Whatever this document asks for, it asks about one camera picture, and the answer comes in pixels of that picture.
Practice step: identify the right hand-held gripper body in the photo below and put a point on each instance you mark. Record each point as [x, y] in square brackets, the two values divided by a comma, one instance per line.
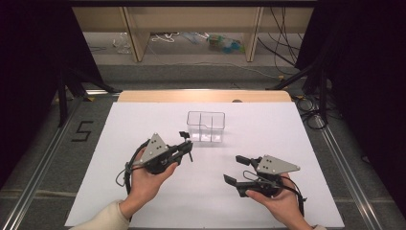
[274, 165]

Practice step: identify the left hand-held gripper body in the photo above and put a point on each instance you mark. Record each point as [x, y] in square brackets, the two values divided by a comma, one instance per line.
[154, 150]

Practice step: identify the thin black pen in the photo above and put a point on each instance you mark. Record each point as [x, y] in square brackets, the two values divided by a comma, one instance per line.
[184, 134]

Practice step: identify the clear plastic compartment organizer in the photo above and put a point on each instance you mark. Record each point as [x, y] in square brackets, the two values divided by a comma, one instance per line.
[206, 135]

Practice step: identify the person's left hand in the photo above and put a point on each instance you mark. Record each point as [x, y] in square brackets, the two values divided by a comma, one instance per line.
[143, 188]

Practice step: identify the person's right hand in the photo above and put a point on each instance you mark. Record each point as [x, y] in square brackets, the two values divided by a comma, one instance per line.
[282, 206]

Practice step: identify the white table cover sheet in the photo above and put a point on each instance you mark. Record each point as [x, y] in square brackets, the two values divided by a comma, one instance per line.
[204, 191]

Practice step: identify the light wooden table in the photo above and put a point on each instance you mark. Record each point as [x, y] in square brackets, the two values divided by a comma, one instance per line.
[204, 96]

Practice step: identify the black metal stand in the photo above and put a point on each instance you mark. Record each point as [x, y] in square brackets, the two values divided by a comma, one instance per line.
[63, 96]
[322, 92]

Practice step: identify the colourful plastic package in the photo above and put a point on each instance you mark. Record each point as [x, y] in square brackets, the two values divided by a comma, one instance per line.
[225, 44]

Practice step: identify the clear plastic bag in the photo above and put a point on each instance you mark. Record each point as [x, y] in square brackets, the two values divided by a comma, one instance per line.
[122, 43]

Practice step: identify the light wooden shelf unit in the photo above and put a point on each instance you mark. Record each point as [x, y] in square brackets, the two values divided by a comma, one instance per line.
[137, 32]

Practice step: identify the black curtain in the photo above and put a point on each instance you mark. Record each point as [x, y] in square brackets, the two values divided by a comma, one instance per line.
[367, 80]
[28, 80]

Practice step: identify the aluminium floor rail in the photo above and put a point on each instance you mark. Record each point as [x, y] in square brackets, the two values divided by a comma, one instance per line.
[38, 179]
[348, 179]

